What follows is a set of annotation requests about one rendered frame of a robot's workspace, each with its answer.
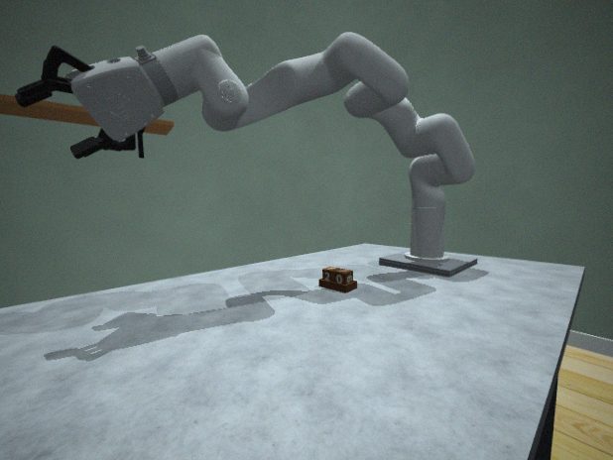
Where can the brown wooden number cube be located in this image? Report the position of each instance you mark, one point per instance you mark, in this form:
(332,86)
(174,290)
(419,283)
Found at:
(343,276)
(328,273)

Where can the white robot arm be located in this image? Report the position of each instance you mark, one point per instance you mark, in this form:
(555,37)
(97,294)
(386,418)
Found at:
(196,64)

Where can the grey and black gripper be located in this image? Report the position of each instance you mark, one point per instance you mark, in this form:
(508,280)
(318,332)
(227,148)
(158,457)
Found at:
(122,104)

